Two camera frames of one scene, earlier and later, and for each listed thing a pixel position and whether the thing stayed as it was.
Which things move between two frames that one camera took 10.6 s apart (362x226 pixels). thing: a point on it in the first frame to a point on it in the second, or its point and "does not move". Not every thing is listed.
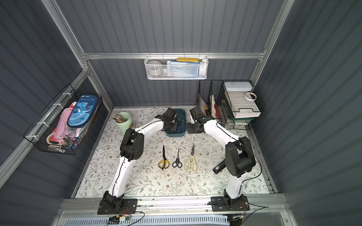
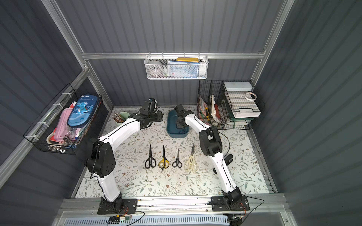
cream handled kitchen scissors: x=191 y=165 does not move
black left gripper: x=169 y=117 to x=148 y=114
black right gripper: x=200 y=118 to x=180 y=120
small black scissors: x=177 y=163 does not move
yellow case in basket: x=188 y=59 does not move
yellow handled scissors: x=164 y=163 does not move
